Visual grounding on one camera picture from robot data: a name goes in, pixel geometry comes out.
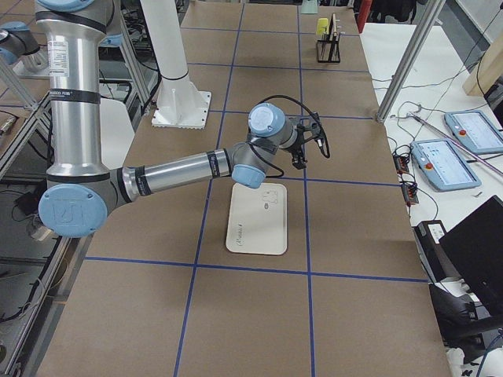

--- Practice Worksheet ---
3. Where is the near teach pendant tablet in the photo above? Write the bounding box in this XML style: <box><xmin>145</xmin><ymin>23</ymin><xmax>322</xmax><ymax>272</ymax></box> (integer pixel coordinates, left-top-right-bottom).
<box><xmin>410</xmin><ymin>138</ymin><xmax>482</xmax><ymax>192</ymax></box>

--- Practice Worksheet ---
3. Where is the aluminium frame post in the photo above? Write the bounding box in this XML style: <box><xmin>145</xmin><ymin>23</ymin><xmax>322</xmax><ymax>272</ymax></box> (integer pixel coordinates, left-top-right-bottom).
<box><xmin>376</xmin><ymin>0</ymin><xmax>446</xmax><ymax>123</ymax></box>

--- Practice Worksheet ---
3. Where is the red cylinder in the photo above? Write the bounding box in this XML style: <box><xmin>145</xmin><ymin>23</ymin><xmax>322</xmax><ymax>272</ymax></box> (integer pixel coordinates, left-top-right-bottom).
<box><xmin>357</xmin><ymin>0</ymin><xmax>373</xmax><ymax>34</ymax></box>

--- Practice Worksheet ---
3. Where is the black box with label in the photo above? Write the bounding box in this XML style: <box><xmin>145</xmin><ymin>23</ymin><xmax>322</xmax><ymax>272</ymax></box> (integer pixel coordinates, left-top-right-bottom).
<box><xmin>413</xmin><ymin>220</ymin><xmax>457</xmax><ymax>281</ymax></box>

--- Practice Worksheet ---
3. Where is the black laptop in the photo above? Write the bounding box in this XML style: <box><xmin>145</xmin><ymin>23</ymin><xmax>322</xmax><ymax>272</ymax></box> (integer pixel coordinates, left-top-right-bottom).
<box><xmin>439</xmin><ymin>196</ymin><xmax>502</xmax><ymax>316</ymax></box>

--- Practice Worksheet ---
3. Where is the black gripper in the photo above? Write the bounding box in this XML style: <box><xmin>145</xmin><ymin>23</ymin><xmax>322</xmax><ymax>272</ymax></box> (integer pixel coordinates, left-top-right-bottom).
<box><xmin>284</xmin><ymin>142</ymin><xmax>307</xmax><ymax>170</ymax></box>

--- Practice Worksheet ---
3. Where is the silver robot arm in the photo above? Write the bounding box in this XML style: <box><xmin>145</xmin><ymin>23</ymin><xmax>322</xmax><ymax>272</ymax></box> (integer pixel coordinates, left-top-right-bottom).
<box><xmin>1</xmin><ymin>21</ymin><xmax>49</xmax><ymax>74</ymax></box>
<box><xmin>35</xmin><ymin>1</ymin><xmax>305</xmax><ymax>238</ymax></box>

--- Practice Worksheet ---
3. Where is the teach pendant tablet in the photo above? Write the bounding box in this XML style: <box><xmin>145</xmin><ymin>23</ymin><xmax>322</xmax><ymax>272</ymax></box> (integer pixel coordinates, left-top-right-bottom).
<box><xmin>410</xmin><ymin>138</ymin><xmax>482</xmax><ymax>192</ymax></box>
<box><xmin>443</xmin><ymin>110</ymin><xmax>503</xmax><ymax>155</ymax></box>

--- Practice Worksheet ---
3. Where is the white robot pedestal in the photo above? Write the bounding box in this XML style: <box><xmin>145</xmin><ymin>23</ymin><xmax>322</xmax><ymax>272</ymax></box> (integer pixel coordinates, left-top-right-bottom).
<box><xmin>141</xmin><ymin>0</ymin><xmax>211</xmax><ymax>129</ymax></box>

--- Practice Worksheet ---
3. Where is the black camera cable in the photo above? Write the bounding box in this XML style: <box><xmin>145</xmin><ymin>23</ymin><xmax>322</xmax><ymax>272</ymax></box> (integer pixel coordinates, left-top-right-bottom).
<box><xmin>255</xmin><ymin>95</ymin><xmax>332</xmax><ymax>178</ymax></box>

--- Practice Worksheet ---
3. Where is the yellow cup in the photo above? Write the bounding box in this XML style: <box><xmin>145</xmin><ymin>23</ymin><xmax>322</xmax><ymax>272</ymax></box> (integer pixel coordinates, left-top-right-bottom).
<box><xmin>316</xmin><ymin>17</ymin><xmax>329</xmax><ymax>35</ymax></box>

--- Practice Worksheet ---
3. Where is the cream rabbit tray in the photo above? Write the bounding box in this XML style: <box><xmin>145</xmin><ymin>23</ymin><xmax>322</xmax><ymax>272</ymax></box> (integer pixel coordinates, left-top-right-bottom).
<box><xmin>226</xmin><ymin>183</ymin><xmax>288</xmax><ymax>256</ymax></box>

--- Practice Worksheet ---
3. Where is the far teach pendant tablet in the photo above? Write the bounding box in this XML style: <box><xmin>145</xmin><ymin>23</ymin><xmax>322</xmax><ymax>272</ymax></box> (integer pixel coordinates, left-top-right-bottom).
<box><xmin>443</xmin><ymin>110</ymin><xmax>503</xmax><ymax>155</ymax></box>

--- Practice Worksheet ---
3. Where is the black wire cup rack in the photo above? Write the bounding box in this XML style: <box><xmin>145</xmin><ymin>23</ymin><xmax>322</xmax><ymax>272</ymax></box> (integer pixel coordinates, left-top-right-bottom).
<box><xmin>316</xmin><ymin>13</ymin><xmax>341</xmax><ymax>64</ymax></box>

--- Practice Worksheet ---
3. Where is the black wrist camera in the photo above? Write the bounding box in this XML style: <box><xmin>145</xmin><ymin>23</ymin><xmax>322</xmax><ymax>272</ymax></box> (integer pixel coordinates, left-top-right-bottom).
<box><xmin>296</xmin><ymin>117</ymin><xmax>326</xmax><ymax>145</ymax></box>

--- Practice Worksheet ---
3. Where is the pale green cup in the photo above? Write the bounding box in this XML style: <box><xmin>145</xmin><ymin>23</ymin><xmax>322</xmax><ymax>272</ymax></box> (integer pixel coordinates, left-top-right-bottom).
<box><xmin>300</xmin><ymin>0</ymin><xmax>318</xmax><ymax>14</ymax></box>

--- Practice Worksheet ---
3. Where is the white plastic chair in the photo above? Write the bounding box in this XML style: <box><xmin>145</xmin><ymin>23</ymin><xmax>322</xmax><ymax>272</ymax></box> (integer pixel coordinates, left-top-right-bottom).
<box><xmin>100</xmin><ymin>98</ymin><xmax>134</xmax><ymax>170</ymax></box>

